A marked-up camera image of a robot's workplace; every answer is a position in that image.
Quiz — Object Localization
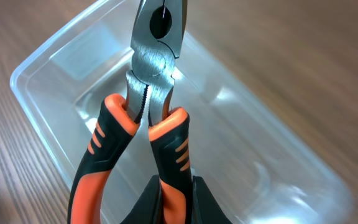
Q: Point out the orange black needle-nose pliers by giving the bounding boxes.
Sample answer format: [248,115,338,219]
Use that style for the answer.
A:
[67,0,193,224]

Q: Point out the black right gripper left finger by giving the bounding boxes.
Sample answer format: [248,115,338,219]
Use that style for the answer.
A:
[121,175,162,224]

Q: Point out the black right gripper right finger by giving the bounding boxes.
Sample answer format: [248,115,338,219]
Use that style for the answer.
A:
[191,176,231,224]

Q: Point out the clear plastic container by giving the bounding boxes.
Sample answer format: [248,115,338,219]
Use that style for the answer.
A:
[11,0,351,224]

